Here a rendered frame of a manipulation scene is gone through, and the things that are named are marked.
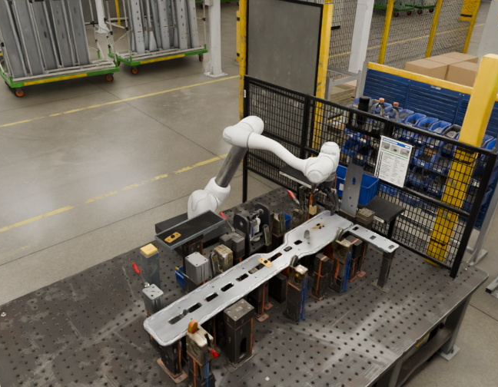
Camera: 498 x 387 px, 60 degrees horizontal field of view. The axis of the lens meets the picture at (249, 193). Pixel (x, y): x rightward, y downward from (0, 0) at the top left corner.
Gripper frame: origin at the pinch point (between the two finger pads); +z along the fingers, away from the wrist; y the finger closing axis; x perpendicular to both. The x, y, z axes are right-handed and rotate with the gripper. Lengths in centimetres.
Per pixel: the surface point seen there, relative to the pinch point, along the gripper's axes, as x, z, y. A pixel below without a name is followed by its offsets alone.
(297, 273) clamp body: -43.7, 11.0, 19.3
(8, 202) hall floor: -90, 113, -336
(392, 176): 54, -6, 12
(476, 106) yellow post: 58, -61, 48
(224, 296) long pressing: -80, 14, 4
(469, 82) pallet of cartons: 417, 25, -81
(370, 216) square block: 25.6, 9.0, 16.9
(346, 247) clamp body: -8.7, 10.1, 24.0
